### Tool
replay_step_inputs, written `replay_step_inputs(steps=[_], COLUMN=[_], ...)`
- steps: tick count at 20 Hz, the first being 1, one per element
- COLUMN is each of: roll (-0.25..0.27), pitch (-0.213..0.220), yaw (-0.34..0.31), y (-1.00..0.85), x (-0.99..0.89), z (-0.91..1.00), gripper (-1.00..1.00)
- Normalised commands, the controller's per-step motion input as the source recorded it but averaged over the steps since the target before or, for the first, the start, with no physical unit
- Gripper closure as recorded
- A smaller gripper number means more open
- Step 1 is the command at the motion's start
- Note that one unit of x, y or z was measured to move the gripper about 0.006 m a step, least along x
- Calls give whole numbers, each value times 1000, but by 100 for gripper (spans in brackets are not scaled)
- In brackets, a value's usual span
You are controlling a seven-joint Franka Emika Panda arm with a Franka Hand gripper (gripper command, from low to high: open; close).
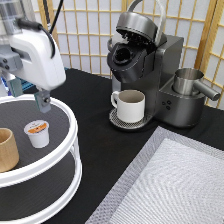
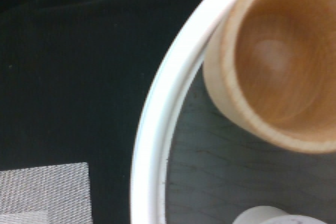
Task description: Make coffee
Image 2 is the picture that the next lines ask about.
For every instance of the white coffee pod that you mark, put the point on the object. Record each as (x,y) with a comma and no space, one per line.
(270,215)

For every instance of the grey woven placemat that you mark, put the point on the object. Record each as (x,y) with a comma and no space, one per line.
(45,195)

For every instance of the white two-tier round shelf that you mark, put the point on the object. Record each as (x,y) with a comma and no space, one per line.
(204,170)

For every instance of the light wooden cup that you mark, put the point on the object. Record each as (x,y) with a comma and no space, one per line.
(270,71)

